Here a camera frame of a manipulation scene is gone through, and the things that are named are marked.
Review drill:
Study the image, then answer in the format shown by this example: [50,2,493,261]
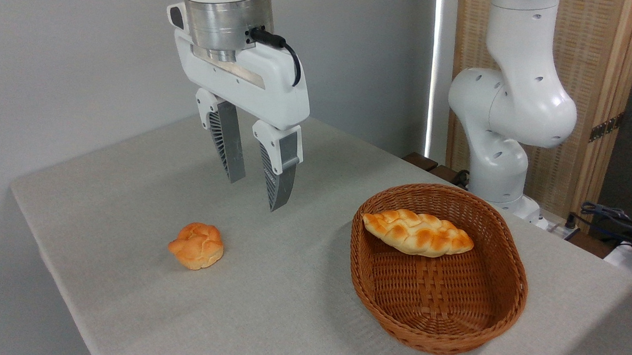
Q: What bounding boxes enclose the brown wicker basket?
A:
[346,180,533,355]

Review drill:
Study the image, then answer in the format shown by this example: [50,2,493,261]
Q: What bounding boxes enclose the white vertical light strip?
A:
[425,0,445,159]

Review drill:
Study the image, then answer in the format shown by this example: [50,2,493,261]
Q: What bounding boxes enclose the grey tablecloth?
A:
[3,102,632,355]

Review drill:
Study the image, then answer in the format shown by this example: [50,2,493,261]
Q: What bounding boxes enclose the black cables and devices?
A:
[579,201,632,252]

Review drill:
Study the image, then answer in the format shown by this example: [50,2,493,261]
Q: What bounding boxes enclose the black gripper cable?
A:
[247,26,304,88]

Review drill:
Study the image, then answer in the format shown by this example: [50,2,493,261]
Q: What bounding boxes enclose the wooden woven folding screen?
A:
[443,0,632,235]

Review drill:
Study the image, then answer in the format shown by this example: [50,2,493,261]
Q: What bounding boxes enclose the long braided bread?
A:
[361,207,476,260]

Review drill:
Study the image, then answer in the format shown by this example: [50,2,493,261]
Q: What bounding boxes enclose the round orange bread roll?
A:
[167,221,225,272]

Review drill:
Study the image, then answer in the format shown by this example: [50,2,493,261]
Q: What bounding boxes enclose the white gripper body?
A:
[162,1,315,133]

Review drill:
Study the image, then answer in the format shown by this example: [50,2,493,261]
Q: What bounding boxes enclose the dark metal screen hinge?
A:
[588,111,625,144]

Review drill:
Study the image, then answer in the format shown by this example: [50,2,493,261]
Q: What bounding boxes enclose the dark brown wooden block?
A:
[429,164,466,185]
[402,152,439,172]

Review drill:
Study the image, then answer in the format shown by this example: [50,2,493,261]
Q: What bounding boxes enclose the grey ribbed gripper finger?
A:
[248,120,305,214]
[192,88,250,184]

